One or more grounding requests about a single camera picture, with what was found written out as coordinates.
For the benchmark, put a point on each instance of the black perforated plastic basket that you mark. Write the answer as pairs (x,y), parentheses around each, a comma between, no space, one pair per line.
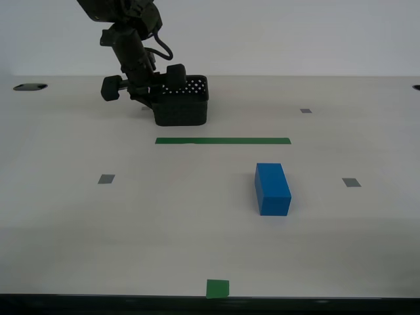
(183,111)

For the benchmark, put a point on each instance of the grey tape patch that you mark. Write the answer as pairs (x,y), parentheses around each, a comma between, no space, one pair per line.
(351,182)
(106,179)
(306,111)

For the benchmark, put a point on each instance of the blue rectangular block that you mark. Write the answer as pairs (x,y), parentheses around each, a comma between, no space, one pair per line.
(272,193)

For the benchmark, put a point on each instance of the green tape square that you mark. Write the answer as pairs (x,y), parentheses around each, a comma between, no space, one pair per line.
(217,288)

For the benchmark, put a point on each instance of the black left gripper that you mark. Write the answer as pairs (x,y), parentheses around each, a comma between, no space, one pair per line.
(139,83)

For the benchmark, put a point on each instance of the long green tape strip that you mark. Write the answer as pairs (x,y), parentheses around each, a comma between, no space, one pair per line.
(223,141)

